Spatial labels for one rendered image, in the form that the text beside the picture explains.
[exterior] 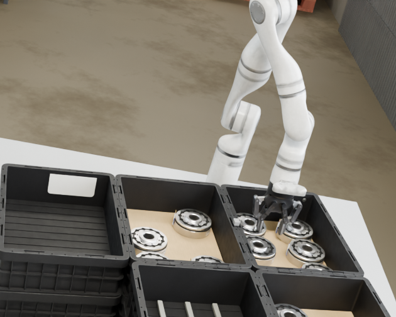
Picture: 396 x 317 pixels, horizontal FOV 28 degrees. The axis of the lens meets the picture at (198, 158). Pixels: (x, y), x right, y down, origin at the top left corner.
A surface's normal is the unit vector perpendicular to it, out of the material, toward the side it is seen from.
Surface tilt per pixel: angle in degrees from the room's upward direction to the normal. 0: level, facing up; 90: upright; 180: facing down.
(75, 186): 90
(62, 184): 90
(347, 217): 0
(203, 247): 0
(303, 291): 90
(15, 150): 0
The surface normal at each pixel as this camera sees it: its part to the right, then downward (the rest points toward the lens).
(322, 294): 0.18, 0.48
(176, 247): 0.22, -0.87
